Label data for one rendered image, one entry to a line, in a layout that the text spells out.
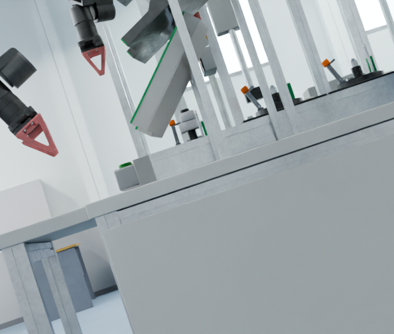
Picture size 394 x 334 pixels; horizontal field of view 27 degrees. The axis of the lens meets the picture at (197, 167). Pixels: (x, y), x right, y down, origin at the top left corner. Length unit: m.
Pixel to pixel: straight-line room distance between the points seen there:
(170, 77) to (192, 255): 0.47
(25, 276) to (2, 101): 0.37
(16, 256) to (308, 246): 0.58
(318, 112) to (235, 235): 0.70
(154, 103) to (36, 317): 0.55
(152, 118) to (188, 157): 0.33
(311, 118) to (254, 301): 0.74
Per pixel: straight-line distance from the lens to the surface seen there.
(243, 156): 1.62
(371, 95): 2.27
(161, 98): 1.90
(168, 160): 2.21
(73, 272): 11.04
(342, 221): 1.64
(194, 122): 2.62
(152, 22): 1.93
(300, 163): 1.64
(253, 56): 2.20
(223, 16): 3.44
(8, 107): 1.77
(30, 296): 1.71
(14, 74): 1.78
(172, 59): 1.90
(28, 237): 1.69
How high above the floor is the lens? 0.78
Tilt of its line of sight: 3 degrees up
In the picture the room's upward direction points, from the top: 19 degrees counter-clockwise
